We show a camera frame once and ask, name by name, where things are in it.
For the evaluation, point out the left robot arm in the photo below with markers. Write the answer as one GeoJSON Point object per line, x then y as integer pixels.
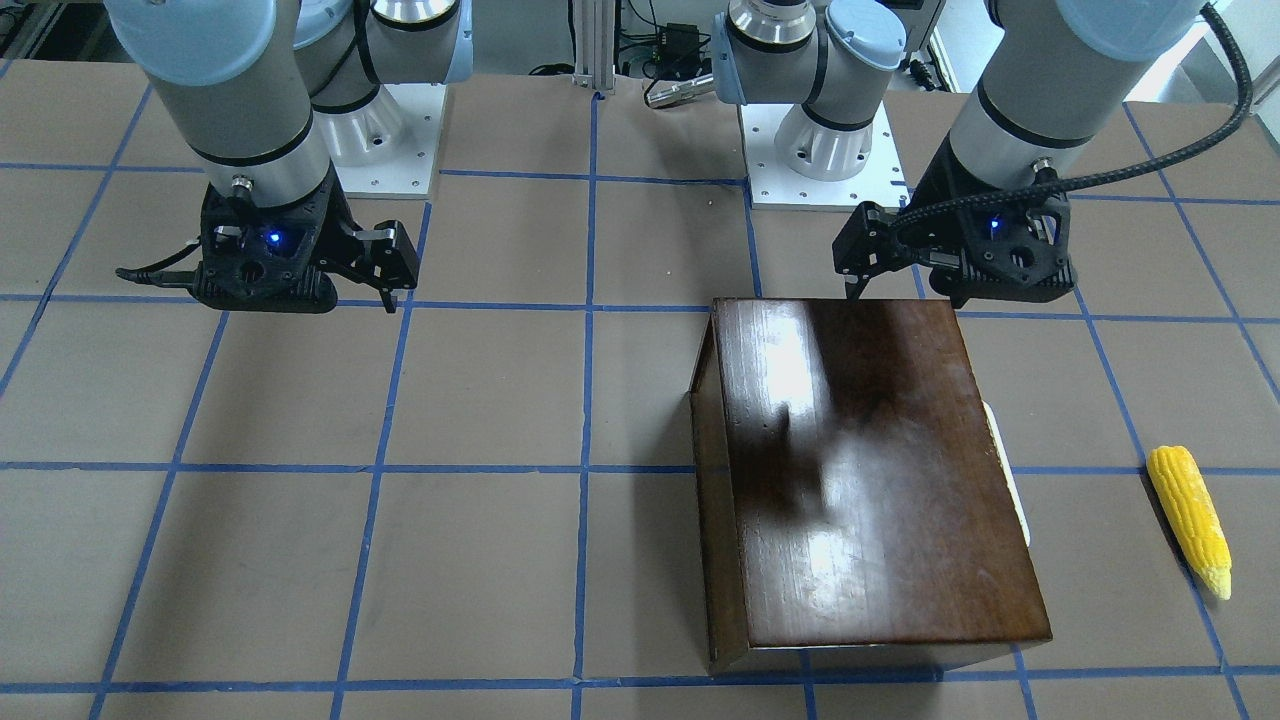
{"type": "Point", "coordinates": [1059, 72]}

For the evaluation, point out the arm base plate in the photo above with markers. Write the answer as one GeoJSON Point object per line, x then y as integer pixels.
{"type": "Point", "coordinates": [389, 149]}
{"type": "Point", "coordinates": [820, 160]}

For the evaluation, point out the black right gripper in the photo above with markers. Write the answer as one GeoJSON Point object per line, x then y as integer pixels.
{"type": "Point", "coordinates": [334, 222]}

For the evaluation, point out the dark wooden drawer cabinet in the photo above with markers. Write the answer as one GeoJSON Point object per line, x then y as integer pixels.
{"type": "Point", "coordinates": [853, 501]}

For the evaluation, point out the yellow corn cob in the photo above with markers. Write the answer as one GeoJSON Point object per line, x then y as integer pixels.
{"type": "Point", "coordinates": [1192, 516]}

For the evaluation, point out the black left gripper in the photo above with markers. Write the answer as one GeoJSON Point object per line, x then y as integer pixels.
{"type": "Point", "coordinates": [936, 200]}

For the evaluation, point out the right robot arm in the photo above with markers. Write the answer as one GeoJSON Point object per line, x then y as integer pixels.
{"type": "Point", "coordinates": [278, 99]}

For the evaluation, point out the aluminium frame post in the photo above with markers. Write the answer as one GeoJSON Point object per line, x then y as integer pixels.
{"type": "Point", "coordinates": [594, 37]}

